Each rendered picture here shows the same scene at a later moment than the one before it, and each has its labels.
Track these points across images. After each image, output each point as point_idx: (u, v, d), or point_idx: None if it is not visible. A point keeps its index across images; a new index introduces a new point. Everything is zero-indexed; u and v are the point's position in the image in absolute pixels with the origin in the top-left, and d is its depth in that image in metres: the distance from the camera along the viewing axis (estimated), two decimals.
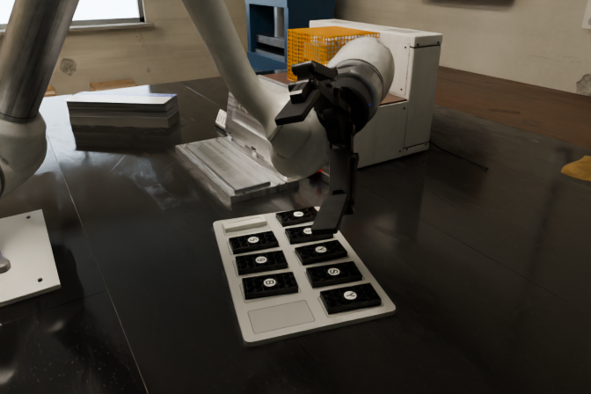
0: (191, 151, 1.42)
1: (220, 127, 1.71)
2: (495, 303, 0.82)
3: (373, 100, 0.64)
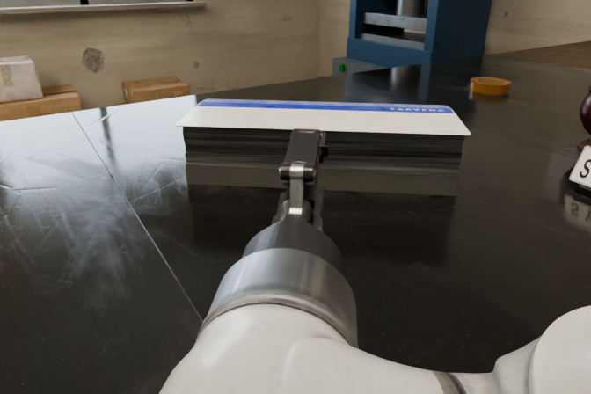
0: None
1: None
2: None
3: None
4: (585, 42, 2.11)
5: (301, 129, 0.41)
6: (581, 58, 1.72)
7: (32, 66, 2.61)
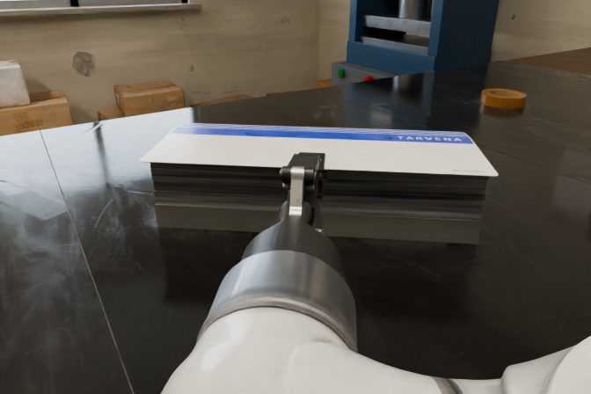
0: None
1: None
2: None
3: None
4: None
5: (301, 155, 0.42)
6: None
7: (18, 70, 2.50)
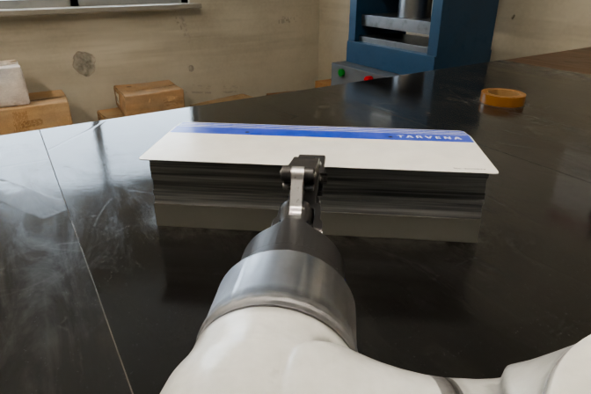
0: None
1: None
2: None
3: None
4: None
5: (301, 157, 0.42)
6: None
7: (18, 70, 2.50)
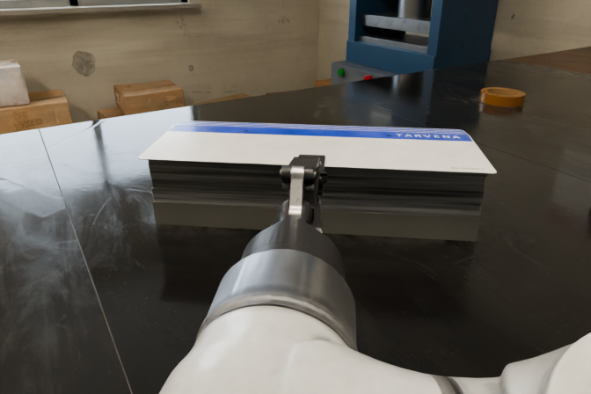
0: None
1: None
2: None
3: None
4: None
5: (301, 157, 0.42)
6: None
7: (18, 70, 2.50)
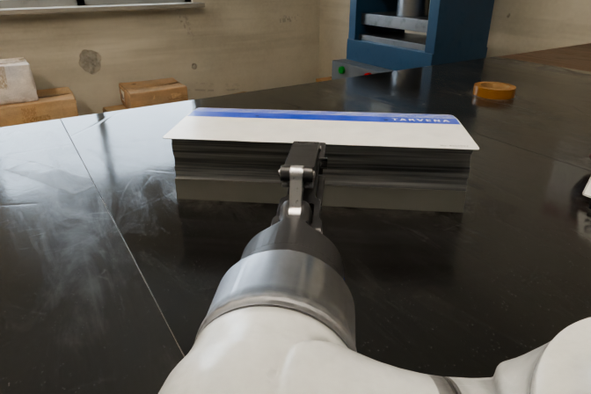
0: None
1: None
2: None
3: None
4: (589, 44, 2.07)
5: (301, 142, 0.42)
6: (587, 61, 1.68)
7: (27, 68, 2.57)
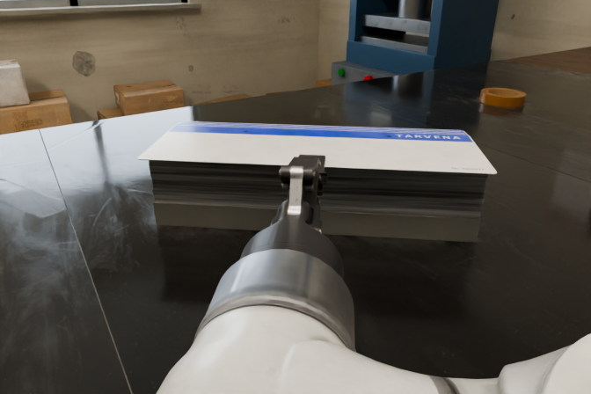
0: None
1: None
2: None
3: None
4: None
5: (301, 157, 0.42)
6: None
7: (18, 70, 2.50)
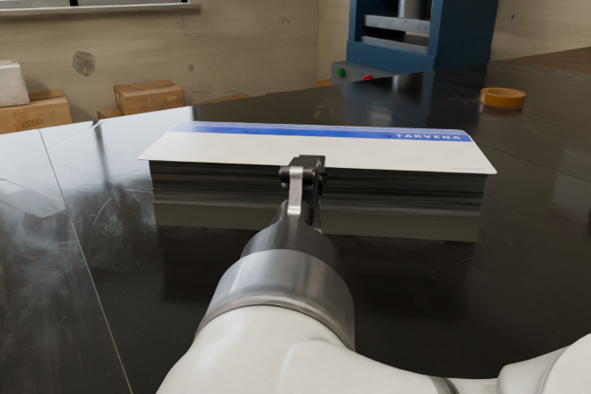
0: None
1: None
2: None
3: None
4: None
5: (301, 157, 0.42)
6: None
7: (18, 70, 2.50)
